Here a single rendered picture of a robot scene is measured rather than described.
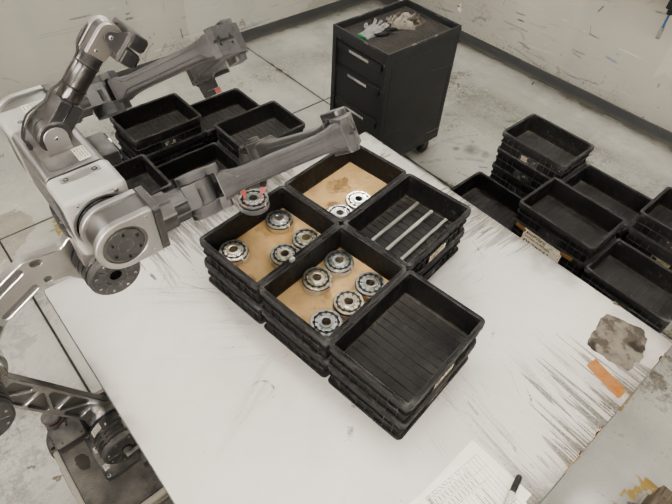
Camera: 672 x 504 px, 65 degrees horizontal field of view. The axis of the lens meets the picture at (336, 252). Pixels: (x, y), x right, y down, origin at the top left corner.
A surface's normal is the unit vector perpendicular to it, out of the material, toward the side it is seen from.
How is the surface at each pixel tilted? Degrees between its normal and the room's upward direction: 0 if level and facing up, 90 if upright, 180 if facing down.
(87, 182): 0
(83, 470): 0
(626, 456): 0
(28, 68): 90
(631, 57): 90
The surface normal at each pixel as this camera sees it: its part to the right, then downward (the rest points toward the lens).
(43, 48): 0.65, 0.58
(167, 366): 0.04, -0.67
